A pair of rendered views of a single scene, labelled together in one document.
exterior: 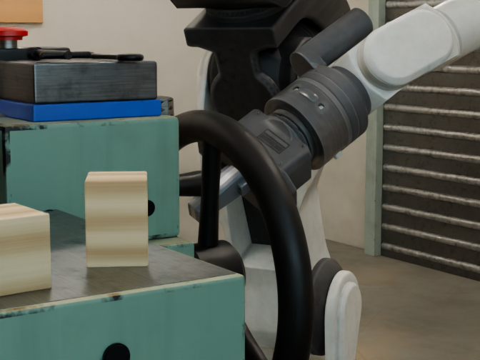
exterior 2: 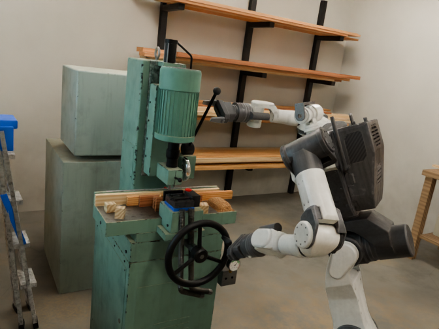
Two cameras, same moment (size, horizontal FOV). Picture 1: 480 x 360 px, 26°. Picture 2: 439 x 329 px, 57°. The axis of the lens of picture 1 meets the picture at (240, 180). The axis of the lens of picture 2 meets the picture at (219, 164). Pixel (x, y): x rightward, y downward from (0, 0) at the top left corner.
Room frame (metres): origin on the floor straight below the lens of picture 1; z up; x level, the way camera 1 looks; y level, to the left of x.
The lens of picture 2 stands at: (0.96, -1.43, 1.55)
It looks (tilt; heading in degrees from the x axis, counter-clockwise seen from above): 14 degrees down; 92
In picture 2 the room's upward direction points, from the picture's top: 7 degrees clockwise
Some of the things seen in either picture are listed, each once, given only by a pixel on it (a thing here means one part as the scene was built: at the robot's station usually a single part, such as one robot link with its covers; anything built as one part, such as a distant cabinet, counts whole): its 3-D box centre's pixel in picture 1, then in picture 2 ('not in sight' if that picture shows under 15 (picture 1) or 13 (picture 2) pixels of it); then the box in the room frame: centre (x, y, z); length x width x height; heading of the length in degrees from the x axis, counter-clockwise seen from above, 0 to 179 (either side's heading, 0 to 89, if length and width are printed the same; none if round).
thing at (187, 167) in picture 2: not in sight; (183, 168); (0.73, 0.49, 1.02); 0.12 x 0.03 x 0.12; 123
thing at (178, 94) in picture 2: not in sight; (178, 104); (0.70, 0.31, 1.35); 0.18 x 0.18 x 0.31
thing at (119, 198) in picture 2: not in sight; (161, 196); (0.66, 0.32, 0.92); 0.60 x 0.02 x 0.05; 33
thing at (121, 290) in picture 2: not in sight; (148, 293); (0.63, 0.41, 0.35); 0.58 x 0.45 x 0.71; 123
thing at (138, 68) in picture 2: not in sight; (149, 133); (0.53, 0.56, 1.16); 0.22 x 0.22 x 0.72; 33
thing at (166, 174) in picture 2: not in sight; (169, 174); (0.69, 0.33, 1.03); 0.14 x 0.07 x 0.09; 123
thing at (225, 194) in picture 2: not in sight; (183, 197); (0.76, 0.35, 0.92); 0.54 x 0.02 x 0.04; 33
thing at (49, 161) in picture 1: (57, 173); (180, 215); (0.78, 0.14, 0.91); 0.15 x 0.14 x 0.09; 33
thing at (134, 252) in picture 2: not in sight; (155, 221); (0.63, 0.42, 0.76); 0.57 x 0.45 x 0.09; 123
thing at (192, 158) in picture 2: not in sight; (184, 165); (0.73, 0.55, 1.02); 0.09 x 0.07 x 0.12; 33
